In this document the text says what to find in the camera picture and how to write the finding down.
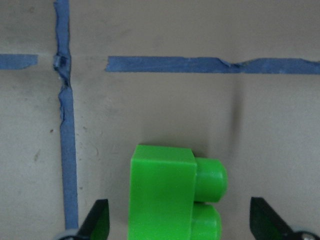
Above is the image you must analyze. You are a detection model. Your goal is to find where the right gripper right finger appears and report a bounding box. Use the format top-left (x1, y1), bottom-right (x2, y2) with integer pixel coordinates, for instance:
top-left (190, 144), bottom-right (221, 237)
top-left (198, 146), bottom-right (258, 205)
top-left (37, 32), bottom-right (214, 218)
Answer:
top-left (249, 197), bottom-right (300, 240)

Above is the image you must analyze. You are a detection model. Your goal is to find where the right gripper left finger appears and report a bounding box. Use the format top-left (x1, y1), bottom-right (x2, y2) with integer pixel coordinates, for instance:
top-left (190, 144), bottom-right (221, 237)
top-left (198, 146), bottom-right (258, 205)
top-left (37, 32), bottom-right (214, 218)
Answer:
top-left (74, 199), bottom-right (110, 240)

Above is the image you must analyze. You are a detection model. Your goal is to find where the green toy block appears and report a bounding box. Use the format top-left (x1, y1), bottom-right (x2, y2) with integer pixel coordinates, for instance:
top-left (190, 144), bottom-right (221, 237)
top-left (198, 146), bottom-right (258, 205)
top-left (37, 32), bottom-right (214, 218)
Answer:
top-left (127, 144), bottom-right (228, 240)

